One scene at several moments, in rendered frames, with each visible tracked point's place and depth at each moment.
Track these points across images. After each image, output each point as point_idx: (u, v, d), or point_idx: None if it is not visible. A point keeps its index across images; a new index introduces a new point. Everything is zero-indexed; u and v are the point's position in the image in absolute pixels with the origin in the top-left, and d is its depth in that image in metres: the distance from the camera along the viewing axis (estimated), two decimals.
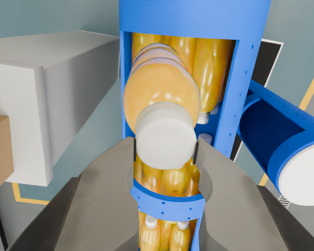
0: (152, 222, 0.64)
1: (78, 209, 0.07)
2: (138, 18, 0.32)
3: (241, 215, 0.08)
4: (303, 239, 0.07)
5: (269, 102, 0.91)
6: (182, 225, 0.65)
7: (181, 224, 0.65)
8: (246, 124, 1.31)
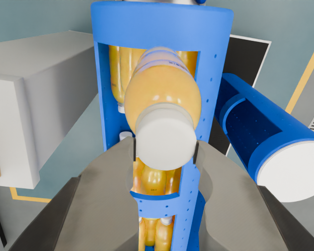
0: None
1: (78, 209, 0.07)
2: (106, 31, 0.34)
3: (241, 215, 0.08)
4: (303, 239, 0.07)
5: (252, 102, 0.94)
6: (165, 221, 0.68)
7: (164, 220, 0.68)
8: (235, 122, 1.34)
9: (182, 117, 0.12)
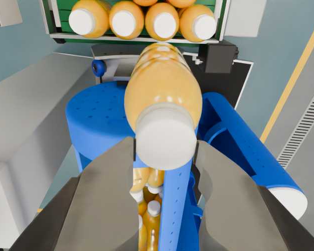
0: None
1: (78, 209, 0.07)
2: (80, 145, 0.37)
3: (241, 215, 0.08)
4: (303, 239, 0.07)
5: (233, 135, 0.99)
6: None
7: None
8: (219, 141, 1.40)
9: (138, 196, 0.48)
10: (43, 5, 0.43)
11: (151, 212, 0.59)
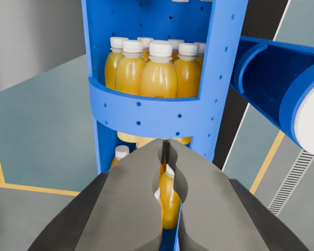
0: None
1: (104, 204, 0.08)
2: None
3: (218, 211, 0.08)
4: (274, 226, 0.07)
5: (278, 46, 0.77)
6: (173, 171, 0.49)
7: (171, 169, 0.49)
8: (249, 89, 1.17)
9: None
10: None
11: (185, 49, 0.37)
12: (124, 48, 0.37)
